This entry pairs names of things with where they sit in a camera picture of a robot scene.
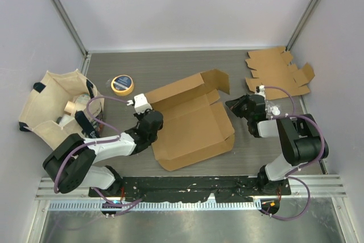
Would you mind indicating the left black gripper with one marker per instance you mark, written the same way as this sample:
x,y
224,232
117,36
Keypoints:
x,y
139,116

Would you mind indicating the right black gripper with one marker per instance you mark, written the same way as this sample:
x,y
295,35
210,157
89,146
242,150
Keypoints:
x,y
235,104

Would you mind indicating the large brown cardboard box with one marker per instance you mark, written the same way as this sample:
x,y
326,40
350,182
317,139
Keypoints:
x,y
196,125

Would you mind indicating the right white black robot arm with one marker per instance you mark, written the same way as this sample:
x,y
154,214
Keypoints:
x,y
301,141

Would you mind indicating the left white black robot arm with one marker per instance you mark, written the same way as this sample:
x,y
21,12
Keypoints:
x,y
72,164

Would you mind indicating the yellow masking tape roll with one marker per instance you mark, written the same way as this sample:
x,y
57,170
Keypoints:
x,y
122,85

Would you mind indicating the cardboard tube in bag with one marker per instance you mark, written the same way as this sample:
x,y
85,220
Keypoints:
x,y
70,107

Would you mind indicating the beige canvas tote bag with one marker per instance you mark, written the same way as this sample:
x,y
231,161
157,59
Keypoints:
x,y
44,115

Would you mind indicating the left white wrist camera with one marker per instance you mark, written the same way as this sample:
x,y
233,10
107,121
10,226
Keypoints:
x,y
140,103

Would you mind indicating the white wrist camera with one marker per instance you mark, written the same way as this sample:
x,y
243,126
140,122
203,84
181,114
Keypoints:
x,y
260,90
140,103

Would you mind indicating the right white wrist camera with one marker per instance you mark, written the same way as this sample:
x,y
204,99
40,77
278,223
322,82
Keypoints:
x,y
260,90

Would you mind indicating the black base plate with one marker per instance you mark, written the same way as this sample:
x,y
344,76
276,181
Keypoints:
x,y
193,189

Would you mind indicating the white slotted cable duct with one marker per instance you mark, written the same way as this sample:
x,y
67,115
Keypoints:
x,y
100,205

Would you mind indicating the left aluminium frame post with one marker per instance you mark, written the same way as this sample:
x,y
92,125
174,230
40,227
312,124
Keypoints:
x,y
60,9

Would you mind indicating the aluminium frame post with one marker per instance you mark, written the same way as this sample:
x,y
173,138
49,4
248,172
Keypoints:
x,y
308,12
60,9

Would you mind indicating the right aluminium frame post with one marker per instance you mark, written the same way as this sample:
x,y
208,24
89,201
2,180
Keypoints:
x,y
308,12

